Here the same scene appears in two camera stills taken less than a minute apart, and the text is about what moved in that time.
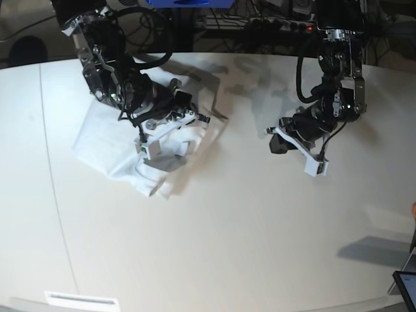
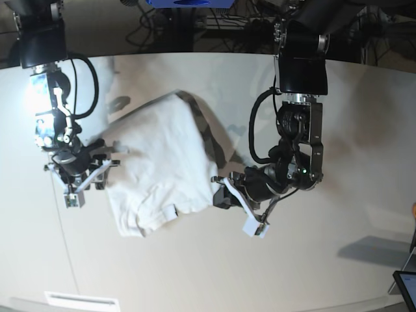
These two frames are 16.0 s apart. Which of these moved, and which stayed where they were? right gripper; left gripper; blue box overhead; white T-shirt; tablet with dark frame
Moved: right gripper; left gripper; white T-shirt
Stayed: blue box overhead; tablet with dark frame
